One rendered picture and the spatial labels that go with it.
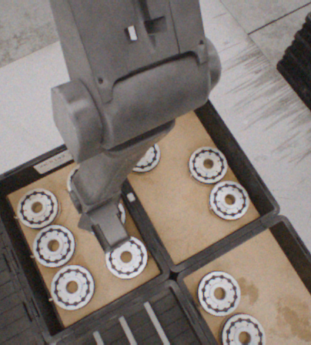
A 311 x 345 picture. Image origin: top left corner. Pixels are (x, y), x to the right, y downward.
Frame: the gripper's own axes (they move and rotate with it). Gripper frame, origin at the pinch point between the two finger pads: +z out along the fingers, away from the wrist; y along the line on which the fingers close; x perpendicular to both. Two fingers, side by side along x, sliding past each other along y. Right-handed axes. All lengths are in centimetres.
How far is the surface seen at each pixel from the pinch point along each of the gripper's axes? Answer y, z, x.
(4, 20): 105, 92, 114
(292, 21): 161, 92, -56
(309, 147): 43, 20, -52
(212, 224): 7.0, 6.1, -26.4
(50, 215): -3.6, 3.2, 13.4
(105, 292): -17.0, 5.8, -5.6
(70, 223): -3.9, 6.1, 8.6
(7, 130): 19, 20, 42
